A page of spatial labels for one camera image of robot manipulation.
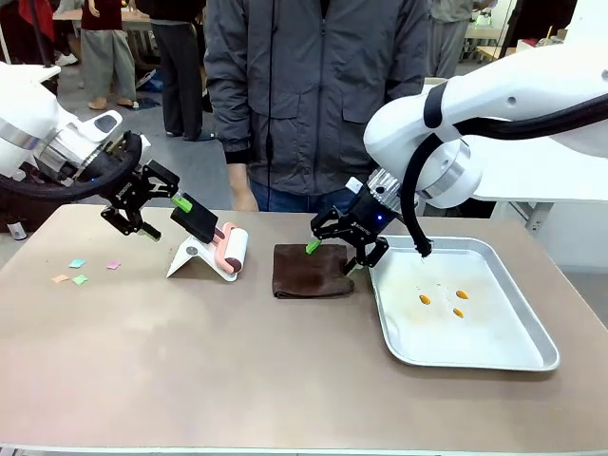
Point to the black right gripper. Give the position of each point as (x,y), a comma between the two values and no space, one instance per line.
(375,216)

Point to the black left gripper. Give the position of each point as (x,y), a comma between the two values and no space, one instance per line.
(124,187)

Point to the brown cloth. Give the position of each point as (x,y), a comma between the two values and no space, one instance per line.
(309,275)

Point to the pink lint roller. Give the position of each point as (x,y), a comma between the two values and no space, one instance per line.
(237,242)

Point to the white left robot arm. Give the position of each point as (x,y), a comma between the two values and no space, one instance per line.
(24,109)

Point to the person's right forearm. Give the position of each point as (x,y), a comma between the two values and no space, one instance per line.
(228,114)

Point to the person's left forearm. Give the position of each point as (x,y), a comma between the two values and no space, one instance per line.
(404,71)

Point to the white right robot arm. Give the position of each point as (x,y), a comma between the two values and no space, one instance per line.
(499,95)

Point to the person's right hand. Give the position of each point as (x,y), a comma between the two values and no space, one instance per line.
(243,190)

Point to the blue jeans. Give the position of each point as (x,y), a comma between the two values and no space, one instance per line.
(294,199)

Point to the pink paper scrap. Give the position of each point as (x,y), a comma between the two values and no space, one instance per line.
(113,265)

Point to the white folded stand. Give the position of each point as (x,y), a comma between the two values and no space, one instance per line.
(190,261)

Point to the orange sauce stain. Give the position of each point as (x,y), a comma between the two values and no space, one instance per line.
(424,299)
(458,312)
(462,294)

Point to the blue floor mat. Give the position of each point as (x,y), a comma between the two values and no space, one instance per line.
(149,102)

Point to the green paper scrap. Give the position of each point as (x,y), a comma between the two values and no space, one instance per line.
(81,279)

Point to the orange paper scrap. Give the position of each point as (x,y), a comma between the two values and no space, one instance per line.
(60,279)

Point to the blue bag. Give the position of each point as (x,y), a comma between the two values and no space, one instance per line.
(149,78)

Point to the brown bag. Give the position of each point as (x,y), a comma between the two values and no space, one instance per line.
(19,209)

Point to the bystander in black trousers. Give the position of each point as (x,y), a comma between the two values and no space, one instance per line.
(180,71)

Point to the person in grey jacket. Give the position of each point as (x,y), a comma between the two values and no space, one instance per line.
(309,95)

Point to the metal tray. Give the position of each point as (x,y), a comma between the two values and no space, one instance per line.
(475,332)

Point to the bystander in grey trousers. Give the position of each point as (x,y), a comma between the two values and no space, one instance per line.
(107,47)

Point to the small white table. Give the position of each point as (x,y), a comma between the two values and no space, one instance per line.
(47,71)

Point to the bystander in red clothes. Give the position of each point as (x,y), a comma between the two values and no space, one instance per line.
(24,24)

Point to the bystander in grey top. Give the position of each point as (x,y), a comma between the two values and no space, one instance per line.
(451,33)

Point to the wooden table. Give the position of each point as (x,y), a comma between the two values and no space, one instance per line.
(489,50)

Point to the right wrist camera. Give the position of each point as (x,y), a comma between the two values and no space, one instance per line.
(354,184)

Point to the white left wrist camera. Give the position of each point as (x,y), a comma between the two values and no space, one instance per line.
(102,123)

